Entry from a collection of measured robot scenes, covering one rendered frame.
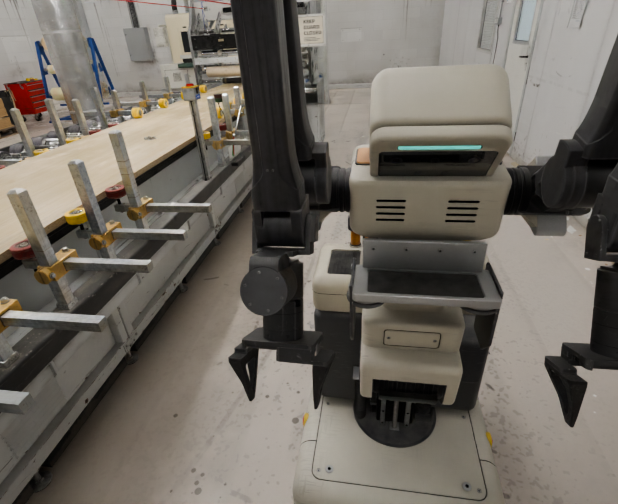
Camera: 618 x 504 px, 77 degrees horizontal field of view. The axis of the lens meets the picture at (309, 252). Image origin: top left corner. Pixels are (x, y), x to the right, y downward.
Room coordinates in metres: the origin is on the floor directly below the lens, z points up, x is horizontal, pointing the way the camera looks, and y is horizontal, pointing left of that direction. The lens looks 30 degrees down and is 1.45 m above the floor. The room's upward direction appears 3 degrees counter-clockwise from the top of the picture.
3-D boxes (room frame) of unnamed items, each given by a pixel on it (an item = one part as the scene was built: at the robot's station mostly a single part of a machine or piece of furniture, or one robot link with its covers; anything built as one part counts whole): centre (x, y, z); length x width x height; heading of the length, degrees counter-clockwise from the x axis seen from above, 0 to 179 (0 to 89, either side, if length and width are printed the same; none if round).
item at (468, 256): (0.60, -0.21, 0.99); 0.28 x 0.16 x 0.22; 79
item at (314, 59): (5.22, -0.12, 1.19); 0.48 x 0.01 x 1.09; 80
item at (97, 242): (1.31, 0.76, 0.82); 0.14 x 0.06 x 0.05; 170
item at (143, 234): (1.31, 0.66, 0.82); 0.43 x 0.03 x 0.04; 80
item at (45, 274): (1.07, 0.80, 0.84); 0.14 x 0.06 x 0.05; 170
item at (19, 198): (1.04, 0.80, 0.87); 0.04 x 0.04 x 0.48; 80
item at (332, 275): (0.98, -0.28, 0.59); 0.55 x 0.34 x 0.83; 79
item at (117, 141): (1.54, 0.72, 0.92); 0.04 x 0.04 x 0.48; 80
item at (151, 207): (1.56, 0.62, 0.82); 0.43 x 0.03 x 0.04; 80
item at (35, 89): (9.42, 6.02, 0.41); 0.76 x 0.48 x 0.81; 177
